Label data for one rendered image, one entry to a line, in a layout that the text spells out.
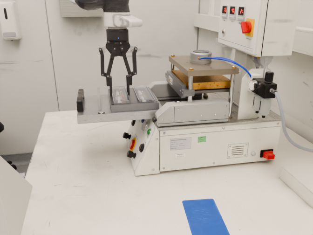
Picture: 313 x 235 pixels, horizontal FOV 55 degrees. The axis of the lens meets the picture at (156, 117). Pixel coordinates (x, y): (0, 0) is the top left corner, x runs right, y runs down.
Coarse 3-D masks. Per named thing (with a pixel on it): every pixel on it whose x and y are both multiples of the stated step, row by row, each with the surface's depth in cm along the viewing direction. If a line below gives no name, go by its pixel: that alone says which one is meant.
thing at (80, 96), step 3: (78, 90) 112; (81, 90) 112; (78, 93) 108; (81, 93) 108; (78, 96) 105; (81, 96) 105; (78, 99) 102; (81, 99) 102; (78, 102) 101; (81, 102) 101; (78, 105) 101; (81, 105) 101; (78, 108) 102; (81, 108) 102; (78, 111) 102; (81, 111) 102
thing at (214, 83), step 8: (176, 72) 118; (184, 80) 106; (200, 80) 106; (208, 80) 106; (216, 80) 106; (224, 80) 106; (200, 88) 104; (208, 88) 105; (216, 88) 106; (224, 88) 107
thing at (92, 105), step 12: (84, 96) 118; (96, 96) 118; (108, 96) 118; (84, 108) 105; (96, 108) 105; (108, 108) 105; (84, 120) 100; (96, 120) 101; (108, 120) 101; (120, 120) 102
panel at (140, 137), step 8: (136, 120) 126; (144, 120) 115; (136, 128) 122; (152, 128) 104; (136, 136) 118; (144, 136) 109; (128, 144) 125; (136, 144) 115; (144, 144) 106; (136, 152) 111; (136, 160) 108
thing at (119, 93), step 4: (112, 88) 116; (116, 88) 116; (120, 88) 116; (124, 88) 116; (112, 92) 111; (116, 92) 111; (120, 92) 111; (124, 92) 111; (116, 96) 106; (120, 96) 106; (124, 96) 106; (128, 96) 106; (116, 100) 102; (120, 100) 102; (124, 100) 102
